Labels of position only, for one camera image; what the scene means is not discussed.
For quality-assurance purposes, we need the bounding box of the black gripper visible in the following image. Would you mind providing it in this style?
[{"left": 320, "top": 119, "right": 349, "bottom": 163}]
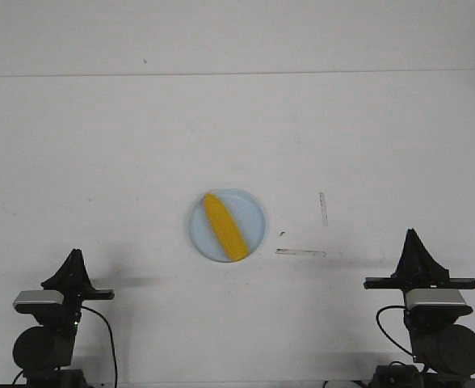
[
  {"left": 41, "top": 249, "right": 115, "bottom": 319},
  {"left": 364, "top": 229, "right": 475, "bottom": 319}
]

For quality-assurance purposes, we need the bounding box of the yellow corn cob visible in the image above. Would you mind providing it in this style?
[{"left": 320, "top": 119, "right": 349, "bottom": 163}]
[{"left": 203, "top": 192, "right": 248, "bottom": 262}]

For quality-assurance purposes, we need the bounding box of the light blue round plate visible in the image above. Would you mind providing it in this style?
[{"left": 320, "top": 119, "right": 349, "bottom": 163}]
[{"left": 187, "top": 188, "right": 267, "bottom": 264}]

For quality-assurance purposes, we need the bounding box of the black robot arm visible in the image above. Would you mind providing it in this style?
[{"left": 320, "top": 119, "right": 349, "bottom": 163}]
[
  {"left": 12, "top": 248, "right": 119, "bottom": 387},
  {"left": 364, "top": 229, "right": 475, "bottom": 387}
]

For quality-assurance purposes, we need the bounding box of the clear tape strip vertical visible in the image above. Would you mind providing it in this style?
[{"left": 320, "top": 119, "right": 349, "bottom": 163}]
[{"left": 318, "top": 192, "right": 329, "bottom": 226}]

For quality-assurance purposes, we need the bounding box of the clear tape strip horizontal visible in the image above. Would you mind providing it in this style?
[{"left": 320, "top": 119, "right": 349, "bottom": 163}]
[{"left": 275, "top": 248, "right": 326, "bottom": 258}]

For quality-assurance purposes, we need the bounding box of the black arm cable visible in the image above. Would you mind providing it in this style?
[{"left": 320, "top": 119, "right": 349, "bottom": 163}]
[
  {"left": 375, "top": 305, "right": 416, "bottom": 359},
  {"left": 79, "top": 306, "right": 118, "bottom": 386}
]

